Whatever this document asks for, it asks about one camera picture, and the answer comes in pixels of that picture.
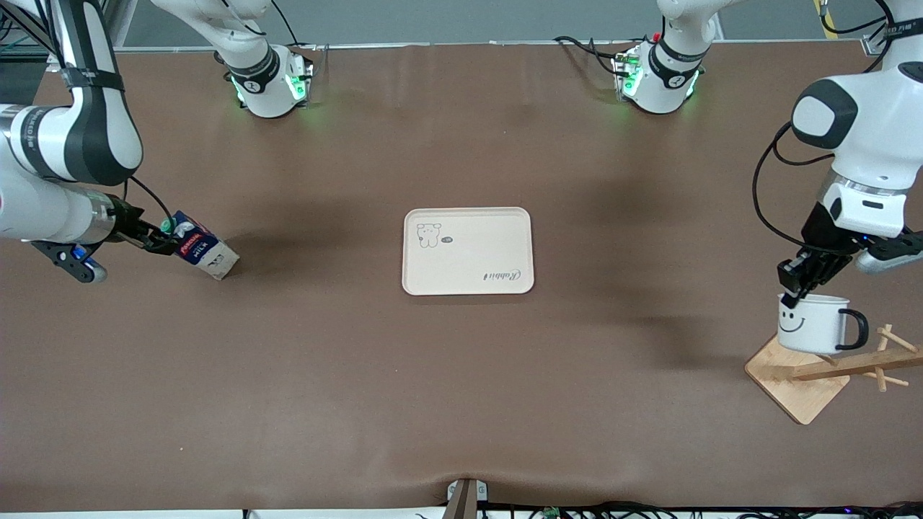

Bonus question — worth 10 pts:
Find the blue milk carton green cap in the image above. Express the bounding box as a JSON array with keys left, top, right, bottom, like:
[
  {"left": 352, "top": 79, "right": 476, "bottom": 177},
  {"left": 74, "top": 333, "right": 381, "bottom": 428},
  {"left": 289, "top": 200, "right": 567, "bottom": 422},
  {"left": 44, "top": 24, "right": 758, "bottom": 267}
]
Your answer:
[{"left": 160, "top": 210, "right": 240, "bottom": 280}]

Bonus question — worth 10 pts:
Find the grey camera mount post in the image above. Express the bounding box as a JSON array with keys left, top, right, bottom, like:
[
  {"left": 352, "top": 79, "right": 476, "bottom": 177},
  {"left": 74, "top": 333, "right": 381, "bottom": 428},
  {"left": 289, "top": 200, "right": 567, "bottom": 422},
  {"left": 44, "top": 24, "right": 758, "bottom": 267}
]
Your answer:
[{"left": 447, "top": 478, "right": 489, "bottom": 519}]

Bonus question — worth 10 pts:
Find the aluminium frame profile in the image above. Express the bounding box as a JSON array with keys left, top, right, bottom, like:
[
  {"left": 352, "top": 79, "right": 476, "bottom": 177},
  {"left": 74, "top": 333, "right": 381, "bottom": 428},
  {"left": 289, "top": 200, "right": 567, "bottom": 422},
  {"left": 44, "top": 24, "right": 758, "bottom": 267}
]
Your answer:
[
  {"left": 0, "top": 0, "right": 138, "bottom": 73},
  {"left": 861, "top": 0, "right": 898, "bottom": 58}
]

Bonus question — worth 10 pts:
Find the black base cable bundle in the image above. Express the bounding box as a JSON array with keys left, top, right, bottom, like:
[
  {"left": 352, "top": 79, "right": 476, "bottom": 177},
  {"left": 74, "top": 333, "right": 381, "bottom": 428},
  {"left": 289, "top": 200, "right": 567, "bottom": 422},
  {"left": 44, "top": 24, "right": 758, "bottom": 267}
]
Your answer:
[{"left": 553, "top": 34, "right": 628, "bottom": 77}]

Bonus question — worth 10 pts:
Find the wooden mug stand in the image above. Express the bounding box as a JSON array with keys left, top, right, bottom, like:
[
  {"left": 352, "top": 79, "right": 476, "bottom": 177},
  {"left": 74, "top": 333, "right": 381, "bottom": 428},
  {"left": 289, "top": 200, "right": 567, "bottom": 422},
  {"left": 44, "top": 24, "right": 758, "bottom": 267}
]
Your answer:
[{"left": 744, "top": 323, "right": 922, "bottom": 426}]

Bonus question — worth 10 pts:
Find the white smiley cup black handle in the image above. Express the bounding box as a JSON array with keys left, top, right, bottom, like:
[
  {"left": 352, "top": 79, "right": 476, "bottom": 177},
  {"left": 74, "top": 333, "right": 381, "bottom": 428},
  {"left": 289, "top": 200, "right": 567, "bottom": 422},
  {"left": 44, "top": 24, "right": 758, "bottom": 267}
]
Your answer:
[{"left": 777, "top": 293, "right": 870, "bottom": 355}]

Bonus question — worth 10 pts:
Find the beige plastic tray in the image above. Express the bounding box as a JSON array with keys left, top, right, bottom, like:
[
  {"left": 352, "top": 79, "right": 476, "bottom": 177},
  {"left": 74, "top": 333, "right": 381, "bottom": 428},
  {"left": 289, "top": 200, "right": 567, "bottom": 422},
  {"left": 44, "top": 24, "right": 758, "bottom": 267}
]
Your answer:
[{"left": 402, "top": 207, "right": 535, "bottom": 296}]

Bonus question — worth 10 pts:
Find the brown table cover mat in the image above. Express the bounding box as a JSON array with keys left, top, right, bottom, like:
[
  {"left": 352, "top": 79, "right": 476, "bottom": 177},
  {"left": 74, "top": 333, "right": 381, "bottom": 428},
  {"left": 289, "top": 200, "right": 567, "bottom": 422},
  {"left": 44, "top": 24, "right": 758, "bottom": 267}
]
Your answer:
[{"left": 0, "top": 42, "right": 923, "bottom": 514}]

